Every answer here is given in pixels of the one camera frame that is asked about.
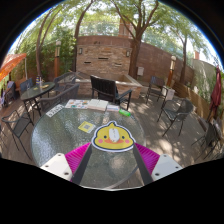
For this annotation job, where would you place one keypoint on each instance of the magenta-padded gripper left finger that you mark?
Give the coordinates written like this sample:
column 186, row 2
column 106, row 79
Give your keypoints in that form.
column 61, row 164

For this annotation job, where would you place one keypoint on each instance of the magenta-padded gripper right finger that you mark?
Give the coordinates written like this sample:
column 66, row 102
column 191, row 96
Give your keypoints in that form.
column 161, row 165

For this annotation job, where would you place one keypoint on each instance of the yellow duck mouse pad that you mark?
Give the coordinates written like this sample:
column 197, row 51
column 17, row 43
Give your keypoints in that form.
column 100, row 136

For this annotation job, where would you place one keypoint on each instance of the yellow printed card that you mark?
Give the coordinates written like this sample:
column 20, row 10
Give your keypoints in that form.
column 86, row 126

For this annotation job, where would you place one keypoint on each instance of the white licence plate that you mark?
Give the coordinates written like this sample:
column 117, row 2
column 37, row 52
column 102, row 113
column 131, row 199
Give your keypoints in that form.
column 55, row 110

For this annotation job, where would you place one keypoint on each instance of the black metal mesh chair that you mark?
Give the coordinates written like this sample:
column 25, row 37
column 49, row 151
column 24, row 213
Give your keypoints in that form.
column 211, row 133
column 20, row 126
column 178, row 110

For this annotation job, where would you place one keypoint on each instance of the colourful picture sheet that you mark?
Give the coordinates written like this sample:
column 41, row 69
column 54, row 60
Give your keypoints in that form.
column 76, row 103

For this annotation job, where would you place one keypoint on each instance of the green packet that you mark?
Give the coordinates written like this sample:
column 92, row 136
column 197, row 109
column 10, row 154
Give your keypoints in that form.
column 125, row 112

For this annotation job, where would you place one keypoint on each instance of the dark wicker chair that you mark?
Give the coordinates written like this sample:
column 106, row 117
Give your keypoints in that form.
column 65, row 79
column 63, row 95

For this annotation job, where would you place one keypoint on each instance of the open white book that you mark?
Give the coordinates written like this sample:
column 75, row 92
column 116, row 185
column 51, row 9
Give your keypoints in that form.
column 97, row 104

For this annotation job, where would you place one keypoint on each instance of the white cube bin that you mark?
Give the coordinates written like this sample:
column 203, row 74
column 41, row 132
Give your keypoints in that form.
column 168, row 93

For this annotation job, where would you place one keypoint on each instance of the white and blue book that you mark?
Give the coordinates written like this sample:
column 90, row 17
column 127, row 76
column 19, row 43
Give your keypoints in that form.
column 113, row 107

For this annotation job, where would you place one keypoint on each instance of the dark round side table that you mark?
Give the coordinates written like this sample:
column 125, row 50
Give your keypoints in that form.
column 36, row 90

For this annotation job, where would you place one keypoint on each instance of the clear bottle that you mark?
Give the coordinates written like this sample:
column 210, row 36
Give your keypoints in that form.
column 38, row 81

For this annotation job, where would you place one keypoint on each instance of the blue chair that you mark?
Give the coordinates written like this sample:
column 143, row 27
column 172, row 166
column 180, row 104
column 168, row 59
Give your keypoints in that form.
column 26, row 85

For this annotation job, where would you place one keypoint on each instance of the black slatted wooden chair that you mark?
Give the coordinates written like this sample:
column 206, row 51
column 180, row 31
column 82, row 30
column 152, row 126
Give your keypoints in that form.
column 103, row 87

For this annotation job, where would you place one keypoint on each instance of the low stone basin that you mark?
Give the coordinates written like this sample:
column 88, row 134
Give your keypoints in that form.
column 131, row 81

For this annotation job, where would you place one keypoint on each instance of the thin straight tree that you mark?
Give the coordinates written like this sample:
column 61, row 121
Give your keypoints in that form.
column 184, row 60

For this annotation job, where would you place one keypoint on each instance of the orange parasol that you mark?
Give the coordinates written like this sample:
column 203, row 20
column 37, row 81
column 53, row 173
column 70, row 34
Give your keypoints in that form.
column 11, row 63

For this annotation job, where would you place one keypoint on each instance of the large forked tree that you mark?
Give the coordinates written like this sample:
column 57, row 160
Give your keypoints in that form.
column 134, row 53

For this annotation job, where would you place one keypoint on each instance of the slender leaning tree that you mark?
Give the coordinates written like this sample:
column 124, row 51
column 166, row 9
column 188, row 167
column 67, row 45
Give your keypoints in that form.
column 76, row 33
column 39, row 50

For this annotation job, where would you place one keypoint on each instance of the wooden lamp post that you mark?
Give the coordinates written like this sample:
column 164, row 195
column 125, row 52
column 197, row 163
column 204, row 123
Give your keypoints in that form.
column 171, row 71
column 57, row 60

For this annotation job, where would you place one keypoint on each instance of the white wall box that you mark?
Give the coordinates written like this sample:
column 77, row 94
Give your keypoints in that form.
column 140, row 71

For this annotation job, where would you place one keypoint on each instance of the black wall lamp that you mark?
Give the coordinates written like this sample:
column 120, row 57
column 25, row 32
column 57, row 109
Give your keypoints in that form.
column 127, row 53
column 80, row 51

